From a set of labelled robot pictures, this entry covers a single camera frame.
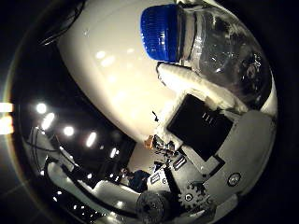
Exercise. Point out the clear plastic bottle blue cap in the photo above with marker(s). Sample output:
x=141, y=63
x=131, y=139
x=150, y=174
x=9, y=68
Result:
x=215, y=46

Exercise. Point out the long ceiling light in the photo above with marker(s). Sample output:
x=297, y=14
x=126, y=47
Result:
x=47, y=120
x=91, y=139

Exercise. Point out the round ceiling light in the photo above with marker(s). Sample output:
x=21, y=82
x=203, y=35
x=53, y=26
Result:
x=68, y=131
x=41, y=108

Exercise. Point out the person in blue shirt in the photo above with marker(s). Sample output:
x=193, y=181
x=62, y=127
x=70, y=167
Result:
x=138, y=180

